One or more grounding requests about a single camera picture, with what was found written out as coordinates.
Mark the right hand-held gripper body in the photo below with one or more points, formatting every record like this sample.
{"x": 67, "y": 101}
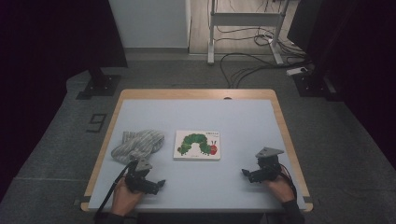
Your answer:
{"x": 267, "y": 168}

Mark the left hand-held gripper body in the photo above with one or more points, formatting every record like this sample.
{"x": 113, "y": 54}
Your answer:
{"x": 137, "y": 180}

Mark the grey striped fluffy cloth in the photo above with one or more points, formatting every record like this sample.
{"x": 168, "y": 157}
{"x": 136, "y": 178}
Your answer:
{"x": 138, "y": 144}

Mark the white caterpillar picture book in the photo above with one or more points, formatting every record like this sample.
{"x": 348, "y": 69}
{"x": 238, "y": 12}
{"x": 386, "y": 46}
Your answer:
{"x": 196, "y": 145}

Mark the person's left hand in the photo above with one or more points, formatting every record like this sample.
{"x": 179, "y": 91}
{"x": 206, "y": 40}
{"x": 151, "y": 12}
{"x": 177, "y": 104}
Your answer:
{"x": 123, "y": 200}

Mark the person's right hand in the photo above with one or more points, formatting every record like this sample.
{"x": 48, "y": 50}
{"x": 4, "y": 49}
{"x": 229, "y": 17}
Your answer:
{"x": 283, "y": 189}

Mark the black tape strip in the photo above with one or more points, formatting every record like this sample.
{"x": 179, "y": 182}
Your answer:
{"x": 84, "y": 199}
{"x": 308, "y": 199}

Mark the light grey table mat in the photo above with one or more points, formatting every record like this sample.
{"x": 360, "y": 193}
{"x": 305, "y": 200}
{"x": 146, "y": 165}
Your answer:
{"x": 233, "y": 118}

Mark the black floor marker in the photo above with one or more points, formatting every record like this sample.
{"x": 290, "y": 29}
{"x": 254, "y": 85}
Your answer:
{"x": 103, "y": 123}

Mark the black stand base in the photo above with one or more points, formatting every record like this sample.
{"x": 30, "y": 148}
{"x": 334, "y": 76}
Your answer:
{"x": 311, "y": 85}
{"x": 102, "y": 85}

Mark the wooden table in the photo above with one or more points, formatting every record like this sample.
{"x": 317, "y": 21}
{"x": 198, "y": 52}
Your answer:
{"x": 199, "y": 94}

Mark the white power strip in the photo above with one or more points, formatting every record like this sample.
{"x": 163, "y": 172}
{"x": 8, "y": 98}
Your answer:
{"x": 294, "y": 71}

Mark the dark curtain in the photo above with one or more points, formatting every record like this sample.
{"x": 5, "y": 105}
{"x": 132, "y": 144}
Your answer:
{"x": 46, "y": 46}
{"x": 358, "y": 46}

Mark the white metal desk frame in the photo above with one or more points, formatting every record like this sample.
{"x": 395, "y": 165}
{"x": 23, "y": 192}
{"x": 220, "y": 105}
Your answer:
{"x": 246, "y": 18}

